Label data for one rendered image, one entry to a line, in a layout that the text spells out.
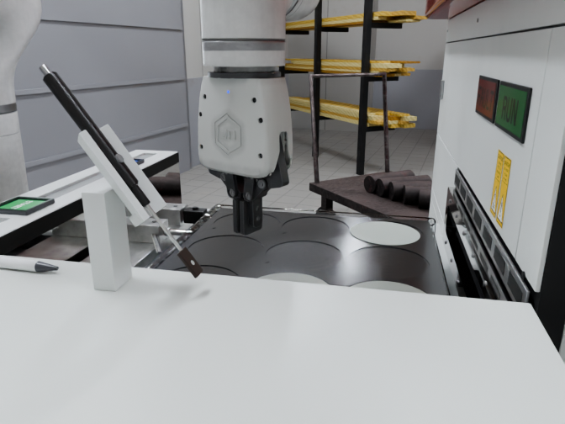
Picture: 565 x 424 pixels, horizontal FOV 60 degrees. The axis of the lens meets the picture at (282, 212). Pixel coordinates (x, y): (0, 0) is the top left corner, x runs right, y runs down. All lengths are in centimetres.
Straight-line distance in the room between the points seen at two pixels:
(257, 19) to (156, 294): 26
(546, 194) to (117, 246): 34
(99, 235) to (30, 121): 316
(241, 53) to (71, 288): 26
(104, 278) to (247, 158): 18
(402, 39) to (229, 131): 761
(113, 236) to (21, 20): 59
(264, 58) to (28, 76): 313
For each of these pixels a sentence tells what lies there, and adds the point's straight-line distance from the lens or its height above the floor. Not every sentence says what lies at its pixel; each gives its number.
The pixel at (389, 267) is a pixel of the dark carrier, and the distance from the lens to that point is 62.
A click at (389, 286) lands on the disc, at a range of 58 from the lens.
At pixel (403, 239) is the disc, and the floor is 90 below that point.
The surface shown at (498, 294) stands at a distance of 50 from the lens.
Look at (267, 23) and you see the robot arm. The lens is 49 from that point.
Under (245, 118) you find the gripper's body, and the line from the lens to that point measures 49.
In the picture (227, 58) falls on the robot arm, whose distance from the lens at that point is 49.
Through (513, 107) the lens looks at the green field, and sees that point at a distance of 53.
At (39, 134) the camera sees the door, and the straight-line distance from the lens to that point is 361.
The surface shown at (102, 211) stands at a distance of 41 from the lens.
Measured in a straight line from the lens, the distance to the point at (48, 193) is 79.
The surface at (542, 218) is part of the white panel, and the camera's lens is 42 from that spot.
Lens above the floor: 115
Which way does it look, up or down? 18 degrees down
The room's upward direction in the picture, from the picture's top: straight up
